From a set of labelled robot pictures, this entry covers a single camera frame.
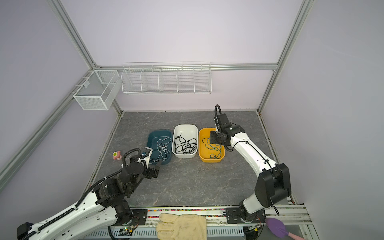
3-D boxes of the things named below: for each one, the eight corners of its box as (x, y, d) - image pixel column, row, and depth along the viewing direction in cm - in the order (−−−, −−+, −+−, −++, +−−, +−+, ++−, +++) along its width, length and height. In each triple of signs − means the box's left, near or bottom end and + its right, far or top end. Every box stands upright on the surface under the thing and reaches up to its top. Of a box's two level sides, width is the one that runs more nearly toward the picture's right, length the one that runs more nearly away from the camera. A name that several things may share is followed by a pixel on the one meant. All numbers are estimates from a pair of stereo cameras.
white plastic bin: (171, 158, 97) (170, 153, 92) (175, 130, 112) (174, 124, 107) (197, 158, 97) (197, 153, 92) (197, 129, 112) (197, 124, 107)
